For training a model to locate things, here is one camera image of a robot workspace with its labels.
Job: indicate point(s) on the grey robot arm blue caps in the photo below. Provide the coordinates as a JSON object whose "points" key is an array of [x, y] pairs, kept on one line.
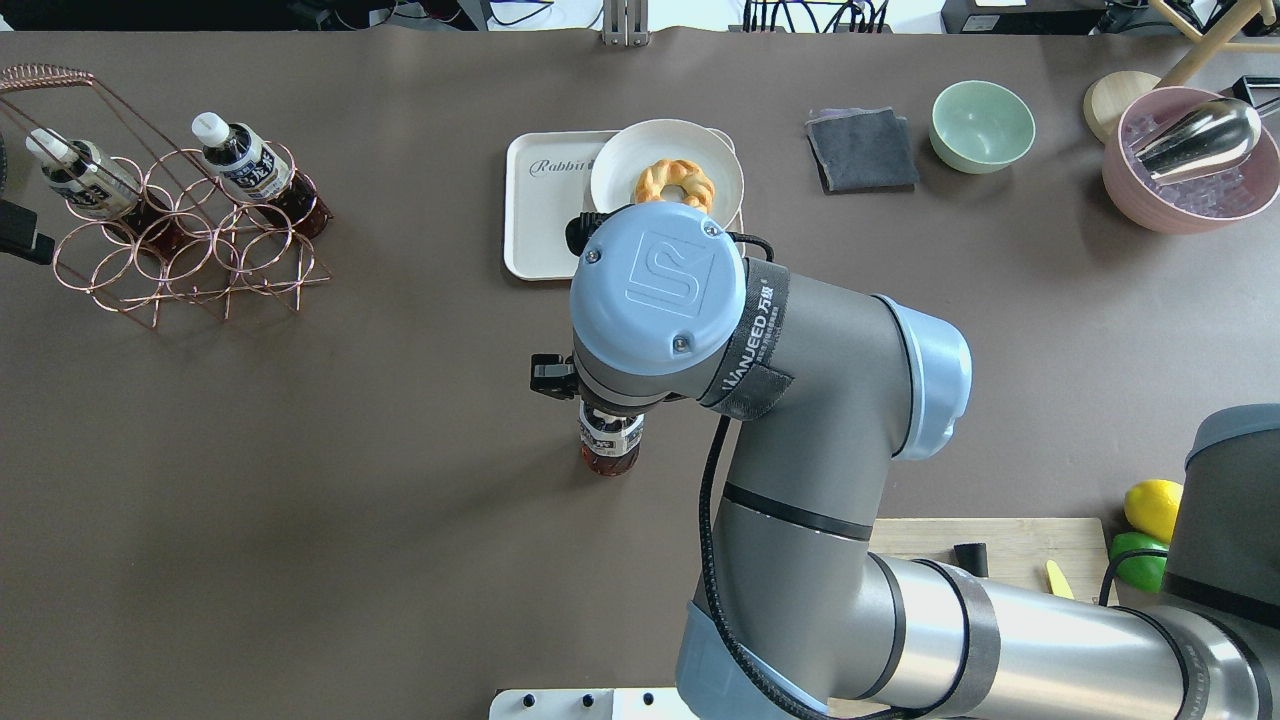
{"points": [[830, 386]]}

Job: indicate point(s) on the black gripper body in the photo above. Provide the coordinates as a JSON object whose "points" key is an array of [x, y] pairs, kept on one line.
{"points": [[551, 378]]}

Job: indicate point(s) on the green lime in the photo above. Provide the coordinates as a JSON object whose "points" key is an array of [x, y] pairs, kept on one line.
{"points": [[1138, 560]]}

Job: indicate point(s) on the tea bottle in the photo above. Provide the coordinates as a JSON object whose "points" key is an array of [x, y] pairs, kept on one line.
{"points": [[609, 444], [253, 173], [96, 187]]}

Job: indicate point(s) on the white round plate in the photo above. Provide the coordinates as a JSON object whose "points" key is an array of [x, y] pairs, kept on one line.
{"points": [[623, 158]]}

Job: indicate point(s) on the white rectangular tray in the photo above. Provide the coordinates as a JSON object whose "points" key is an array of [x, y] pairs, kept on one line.
{"points": [[548, 178]]}

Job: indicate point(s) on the steel muddler black tip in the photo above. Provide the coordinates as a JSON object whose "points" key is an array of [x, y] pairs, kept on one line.
{"points": [[972, 557]]}

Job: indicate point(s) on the wooden cutting board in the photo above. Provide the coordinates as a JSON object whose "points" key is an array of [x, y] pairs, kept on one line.
{"points": [[1018, 549]]}

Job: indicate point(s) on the yellow-green plastic knife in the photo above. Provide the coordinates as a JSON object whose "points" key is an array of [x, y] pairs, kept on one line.
{"points": [[1056, 580]]}

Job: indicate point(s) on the pink ice bowl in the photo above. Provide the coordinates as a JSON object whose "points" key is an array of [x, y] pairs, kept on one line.
{"points": [[1194, 206]]}

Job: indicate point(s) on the grey folded cloth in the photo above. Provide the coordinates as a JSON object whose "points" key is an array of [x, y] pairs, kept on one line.
{"points": [[858, 149]]}

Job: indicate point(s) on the black folded stand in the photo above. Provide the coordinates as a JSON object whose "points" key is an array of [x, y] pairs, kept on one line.
{"points": [[20, 236]]}

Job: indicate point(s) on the light green bowl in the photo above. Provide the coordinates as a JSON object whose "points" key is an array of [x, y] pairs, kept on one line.
{"points": [[979, 127]]}

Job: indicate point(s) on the whole lemon, far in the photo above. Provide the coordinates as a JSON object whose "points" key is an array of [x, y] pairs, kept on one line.
{"points": [[1152, 506]]}

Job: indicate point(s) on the metal ice scoop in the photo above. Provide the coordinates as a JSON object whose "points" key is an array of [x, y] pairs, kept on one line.
{"points": [[1214, 136]]}

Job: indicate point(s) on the round wooden stand base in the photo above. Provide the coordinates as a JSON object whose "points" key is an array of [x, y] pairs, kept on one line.
{"points": [[1106, 100]]}

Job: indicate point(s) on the copper wire bottle rack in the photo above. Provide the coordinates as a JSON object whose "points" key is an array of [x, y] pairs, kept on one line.
{"points": [[230, 248]]}

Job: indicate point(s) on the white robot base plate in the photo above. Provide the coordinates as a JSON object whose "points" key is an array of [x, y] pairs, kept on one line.
{"points": [[590, 703]]}

